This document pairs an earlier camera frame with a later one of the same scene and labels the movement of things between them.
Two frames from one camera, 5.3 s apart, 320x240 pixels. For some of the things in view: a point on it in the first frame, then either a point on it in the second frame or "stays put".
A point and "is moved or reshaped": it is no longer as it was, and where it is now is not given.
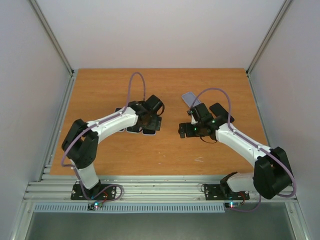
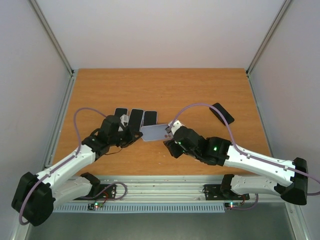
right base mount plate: [214, 192] stays put
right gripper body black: [185, 129] -> [172, 147]
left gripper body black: [154, 125] -> [123, 140]
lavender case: [189, 98] -> [155, 132]
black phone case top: [149, 131] is moved or reshaped
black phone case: [218, 110] stays put
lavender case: [149, 134] is moved or reshaped
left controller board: [92, 206] stays put
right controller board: [232, 205] stays put
